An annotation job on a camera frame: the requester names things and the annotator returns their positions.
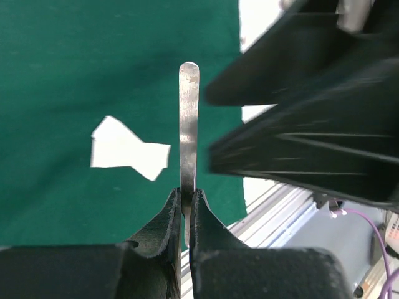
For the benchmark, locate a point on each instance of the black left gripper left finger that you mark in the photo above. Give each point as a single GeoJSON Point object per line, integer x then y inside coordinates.
{"type": "Point", "coordinates": [146, 265]}

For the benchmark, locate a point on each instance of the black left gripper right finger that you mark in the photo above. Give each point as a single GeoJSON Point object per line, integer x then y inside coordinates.
{"type": "Point", "coordinates": [224, 267]}

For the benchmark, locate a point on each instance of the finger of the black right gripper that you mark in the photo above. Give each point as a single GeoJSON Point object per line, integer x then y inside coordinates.
{"type": "Point", "coordinates": [295, 50]}
{"type": "Point", "coordinates": [342, 141]}

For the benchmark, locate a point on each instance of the steel tweezers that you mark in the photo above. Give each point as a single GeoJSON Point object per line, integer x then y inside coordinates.
{"type": "Point", "coordinates": [188, 83]}

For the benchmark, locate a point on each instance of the white bow-shaped gauze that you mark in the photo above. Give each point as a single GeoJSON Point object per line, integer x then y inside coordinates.
{"type": "Point", "coordinates": [114, 145]}

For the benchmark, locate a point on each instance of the green surgical cloth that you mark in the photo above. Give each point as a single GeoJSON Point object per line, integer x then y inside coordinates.
{"type": "Point", "coordinates": [65, 66]}

